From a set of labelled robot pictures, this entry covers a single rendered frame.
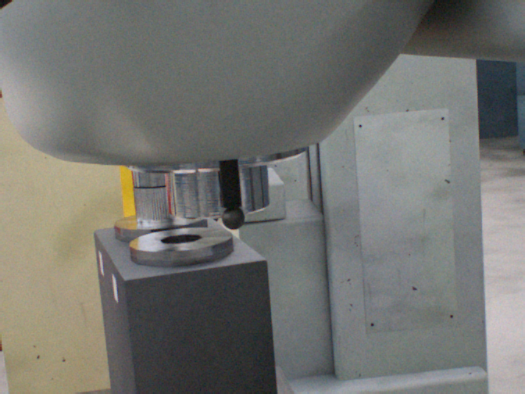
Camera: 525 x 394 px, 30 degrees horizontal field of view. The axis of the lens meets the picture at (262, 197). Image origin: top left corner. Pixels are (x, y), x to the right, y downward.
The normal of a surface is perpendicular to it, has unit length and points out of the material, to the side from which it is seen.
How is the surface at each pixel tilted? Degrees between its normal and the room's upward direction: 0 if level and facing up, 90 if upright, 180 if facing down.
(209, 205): 90
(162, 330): 90
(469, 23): 99
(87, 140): 130
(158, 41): 118
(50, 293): 90
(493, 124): 90
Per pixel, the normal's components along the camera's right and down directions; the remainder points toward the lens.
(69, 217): 0.17, 0.16
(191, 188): -0.46, 0.19
